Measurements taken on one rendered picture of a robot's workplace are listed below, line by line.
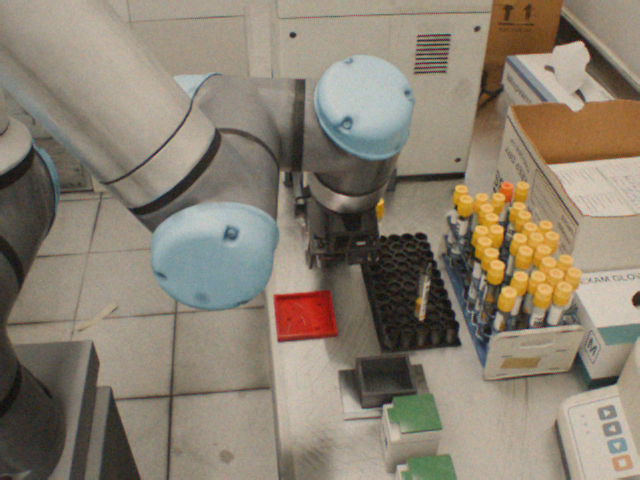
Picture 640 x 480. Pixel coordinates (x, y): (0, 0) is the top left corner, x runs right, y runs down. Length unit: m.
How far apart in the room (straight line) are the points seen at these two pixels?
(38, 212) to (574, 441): 0.54
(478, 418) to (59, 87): 0.52
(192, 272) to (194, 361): 1.51
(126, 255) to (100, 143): 1.89
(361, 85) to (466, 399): 0.37
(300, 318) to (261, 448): 0.96
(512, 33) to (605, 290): 0.70
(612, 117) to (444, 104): 0.23
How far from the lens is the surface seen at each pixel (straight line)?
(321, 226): 0.69
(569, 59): 1.23
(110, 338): 2.02
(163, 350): 1.95
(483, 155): 1.09
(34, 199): 0.63
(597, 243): 0.79
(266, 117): 0.51
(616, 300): 0.79
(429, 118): 0.97
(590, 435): 0.69
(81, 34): 0.37
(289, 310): 0.80
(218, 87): 0.53
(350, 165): 0.53
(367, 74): 0.52
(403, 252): 0.85
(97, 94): 0.37
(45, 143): 2.50
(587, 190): 0.95
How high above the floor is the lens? 1.45
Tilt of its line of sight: 40 degrees down
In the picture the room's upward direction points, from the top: straight up
